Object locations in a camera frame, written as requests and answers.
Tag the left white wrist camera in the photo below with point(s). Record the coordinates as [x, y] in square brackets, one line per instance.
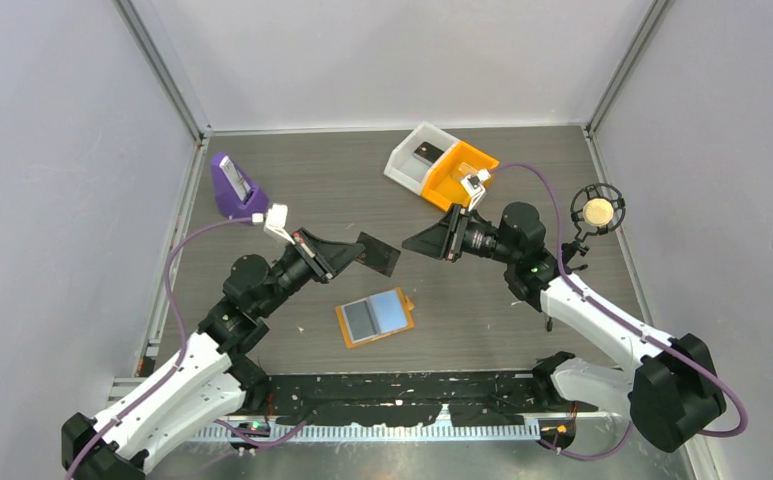
[273, 222]

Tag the orange card holder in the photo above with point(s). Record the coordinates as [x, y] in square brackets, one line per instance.
[375, 317]

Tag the white card in purple stand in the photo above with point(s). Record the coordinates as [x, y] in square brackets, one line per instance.
[235, 178]

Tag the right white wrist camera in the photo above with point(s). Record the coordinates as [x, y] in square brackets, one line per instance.
[475, 186]

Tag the white plastic bin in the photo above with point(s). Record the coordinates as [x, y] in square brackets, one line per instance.
[408, 171]

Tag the black card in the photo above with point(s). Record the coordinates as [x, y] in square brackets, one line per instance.
[428, 153]
[377, 255]

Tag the aluminium frame rail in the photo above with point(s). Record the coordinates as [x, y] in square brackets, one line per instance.
[557, 428]

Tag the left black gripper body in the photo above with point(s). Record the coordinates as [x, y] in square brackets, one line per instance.
[292, 272]

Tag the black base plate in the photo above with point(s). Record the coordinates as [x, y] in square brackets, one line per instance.
[472, 398]

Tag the purple stand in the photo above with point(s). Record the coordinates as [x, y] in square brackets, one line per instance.
[228, 204]

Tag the black card in white bin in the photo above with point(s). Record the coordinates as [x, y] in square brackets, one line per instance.
[428, 153]

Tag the black microphone tripod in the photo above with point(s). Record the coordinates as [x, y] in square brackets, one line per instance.
[569, 251]

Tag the orange plastic bin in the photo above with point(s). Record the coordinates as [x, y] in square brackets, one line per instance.
[440, 188]

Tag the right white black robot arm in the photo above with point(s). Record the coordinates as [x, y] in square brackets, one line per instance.
[663, 385]

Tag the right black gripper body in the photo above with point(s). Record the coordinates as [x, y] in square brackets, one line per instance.
[483, 240]

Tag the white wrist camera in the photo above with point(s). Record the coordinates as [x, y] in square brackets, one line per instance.
[273, 222]
[475, 186]

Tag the microphone with shock mount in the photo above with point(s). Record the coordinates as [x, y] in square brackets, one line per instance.
[597, 209]

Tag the clear card in orange bin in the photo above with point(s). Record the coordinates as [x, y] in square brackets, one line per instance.
[463, 170]

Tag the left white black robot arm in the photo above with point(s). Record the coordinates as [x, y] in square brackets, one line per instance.
[211, 374]

